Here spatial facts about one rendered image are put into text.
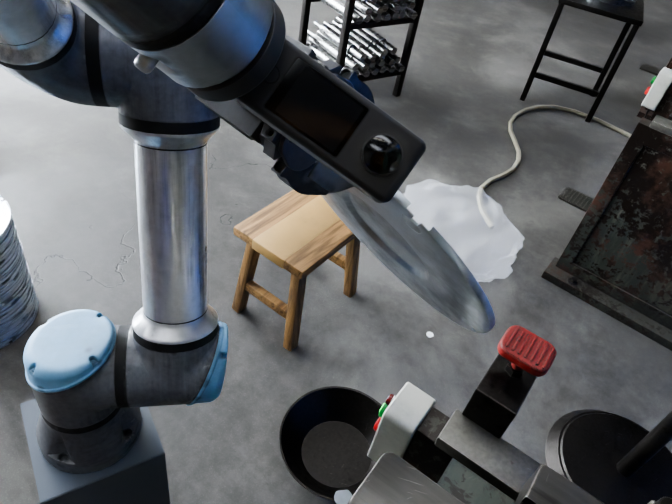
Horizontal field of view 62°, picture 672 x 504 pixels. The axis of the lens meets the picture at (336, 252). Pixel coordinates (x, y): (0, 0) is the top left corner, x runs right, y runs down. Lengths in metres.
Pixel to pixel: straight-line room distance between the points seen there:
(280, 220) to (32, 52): 1.01
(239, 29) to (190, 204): 0.43
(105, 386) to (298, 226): 0.84
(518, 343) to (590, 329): 1.28
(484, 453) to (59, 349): 0.58
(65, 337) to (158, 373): 0.13
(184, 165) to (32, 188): 1.58
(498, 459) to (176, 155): 0.57
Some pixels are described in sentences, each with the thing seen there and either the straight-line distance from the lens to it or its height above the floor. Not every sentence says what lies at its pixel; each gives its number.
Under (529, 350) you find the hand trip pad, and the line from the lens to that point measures 0.80.
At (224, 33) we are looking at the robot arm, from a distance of 0.30.
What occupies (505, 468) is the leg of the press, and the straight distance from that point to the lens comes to 0.83.
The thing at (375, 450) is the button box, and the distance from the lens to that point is 0.91.
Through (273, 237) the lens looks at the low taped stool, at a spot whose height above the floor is 0.33.
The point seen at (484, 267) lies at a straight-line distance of 1.90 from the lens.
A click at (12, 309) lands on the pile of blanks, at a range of 1.68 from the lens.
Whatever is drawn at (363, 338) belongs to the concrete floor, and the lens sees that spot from 1.72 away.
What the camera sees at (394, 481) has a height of 0.78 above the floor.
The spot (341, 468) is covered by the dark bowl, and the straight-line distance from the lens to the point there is 1.48.
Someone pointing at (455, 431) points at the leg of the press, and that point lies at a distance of 0.83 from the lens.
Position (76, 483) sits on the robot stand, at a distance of 0.98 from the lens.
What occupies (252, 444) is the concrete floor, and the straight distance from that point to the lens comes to 1.49.
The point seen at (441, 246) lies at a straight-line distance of 0.47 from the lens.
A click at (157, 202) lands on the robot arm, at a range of 0.70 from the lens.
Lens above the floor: 1.31
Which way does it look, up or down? 42 degrees down
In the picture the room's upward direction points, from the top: 12 degrees clockwise
